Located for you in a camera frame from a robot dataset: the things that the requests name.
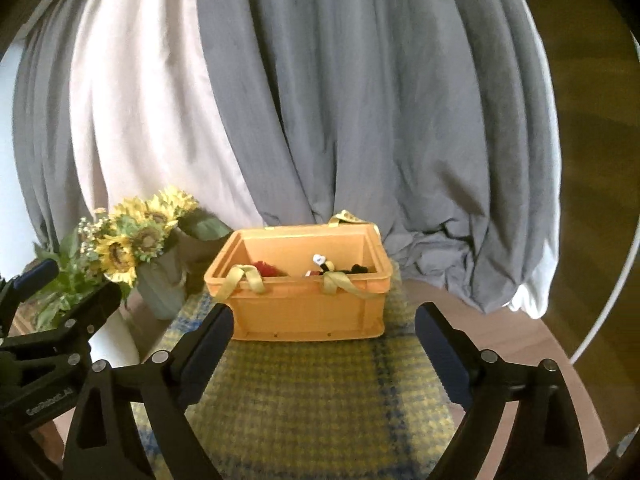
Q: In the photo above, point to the grey hanging cloth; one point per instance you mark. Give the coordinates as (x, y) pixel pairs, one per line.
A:
(375, 85)

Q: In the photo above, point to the orange plastic crate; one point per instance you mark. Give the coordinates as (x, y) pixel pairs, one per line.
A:
(300, 310)

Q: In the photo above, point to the yellow blue woven mat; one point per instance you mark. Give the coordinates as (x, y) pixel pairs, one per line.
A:
(310, 410)

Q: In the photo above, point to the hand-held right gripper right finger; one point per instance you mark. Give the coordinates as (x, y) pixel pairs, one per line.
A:
(445, 357)

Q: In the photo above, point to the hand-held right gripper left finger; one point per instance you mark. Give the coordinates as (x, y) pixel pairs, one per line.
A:
(204, 357)

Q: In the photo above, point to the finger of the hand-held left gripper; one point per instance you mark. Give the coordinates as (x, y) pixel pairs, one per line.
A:
(92, 312)
(32, 277)

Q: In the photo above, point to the black plush mouse toy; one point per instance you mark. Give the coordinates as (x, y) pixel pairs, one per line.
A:
(350, 268)

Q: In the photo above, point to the red fluffy pompom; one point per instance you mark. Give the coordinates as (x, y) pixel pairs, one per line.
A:
(267, 269)

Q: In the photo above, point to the pale pink hanging cloth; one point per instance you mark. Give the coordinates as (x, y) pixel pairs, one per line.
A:
(150, 110)

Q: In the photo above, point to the white hoop tube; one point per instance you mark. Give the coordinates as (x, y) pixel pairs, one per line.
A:
(620, 265)

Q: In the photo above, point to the green ribbed vase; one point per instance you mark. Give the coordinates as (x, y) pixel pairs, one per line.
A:
(162, 292)

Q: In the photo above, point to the sunflower bouquet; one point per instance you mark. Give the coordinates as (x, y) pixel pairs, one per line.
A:
(132, 240)

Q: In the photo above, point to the green leafy plant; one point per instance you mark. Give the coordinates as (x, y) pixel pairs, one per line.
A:
(67, 280)

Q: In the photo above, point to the white ribbed plant pot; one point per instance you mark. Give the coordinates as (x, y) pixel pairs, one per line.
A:
(117, 342)

